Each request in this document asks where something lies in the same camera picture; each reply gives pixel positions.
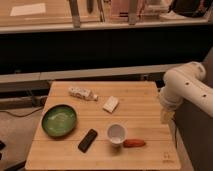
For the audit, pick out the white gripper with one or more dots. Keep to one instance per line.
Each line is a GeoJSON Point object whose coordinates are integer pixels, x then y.
{"type": "Point", "coordinates": [167, 111]}

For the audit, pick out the red pepper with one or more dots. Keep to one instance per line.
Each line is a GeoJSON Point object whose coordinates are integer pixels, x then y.
{"type": "Point", "coordinates": [129, 143]}

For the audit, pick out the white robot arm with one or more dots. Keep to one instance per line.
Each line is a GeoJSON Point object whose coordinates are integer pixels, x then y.
{"type": "Point", "coordinates": [185, 82]}

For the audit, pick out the dark robot base panel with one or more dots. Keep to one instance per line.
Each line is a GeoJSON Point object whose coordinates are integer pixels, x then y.
{"type": "Point", "coordinates": [194, 138]}

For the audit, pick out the white ceramic cup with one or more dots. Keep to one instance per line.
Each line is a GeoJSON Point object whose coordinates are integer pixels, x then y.
{"type": "Point", "coordinates": [116, 134]}

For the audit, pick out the black remote control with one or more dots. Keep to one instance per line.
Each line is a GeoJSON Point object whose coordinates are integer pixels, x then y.
{"type": "Point", "coordinates": [87, 140]}

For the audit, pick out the green bowl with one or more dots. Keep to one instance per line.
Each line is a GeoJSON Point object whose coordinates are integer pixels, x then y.
{"type": "Point", "coordinates": [59, 121]}

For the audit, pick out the white paper sheet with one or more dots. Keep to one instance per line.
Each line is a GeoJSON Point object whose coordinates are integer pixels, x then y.
{"type": "Point", "coordinates": [30, 9]}

